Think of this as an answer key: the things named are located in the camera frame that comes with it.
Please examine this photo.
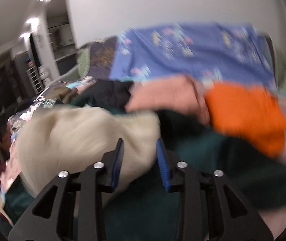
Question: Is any dark green fleece sweater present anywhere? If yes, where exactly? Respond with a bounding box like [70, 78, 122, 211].
[3, 94, 286, 241]

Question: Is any pink dotted bed cover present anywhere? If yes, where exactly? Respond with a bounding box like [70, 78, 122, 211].
[6, 88, 286, 237]

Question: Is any orange puffer jacket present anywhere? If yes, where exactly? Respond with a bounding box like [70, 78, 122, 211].
[204, 82, 286, 158]

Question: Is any pink folded garment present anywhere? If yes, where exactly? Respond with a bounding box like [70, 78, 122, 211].
[125, 75, 210, 125]

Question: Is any black folded garment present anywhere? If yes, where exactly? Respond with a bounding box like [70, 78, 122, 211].
[79, 80, 134, 109]

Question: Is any blue tree-print sheet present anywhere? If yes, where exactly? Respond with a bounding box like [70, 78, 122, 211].
[109, 22, 276, 88]

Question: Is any dark patterned pillow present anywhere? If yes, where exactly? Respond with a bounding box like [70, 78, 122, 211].
[87, 36, 117, 80]

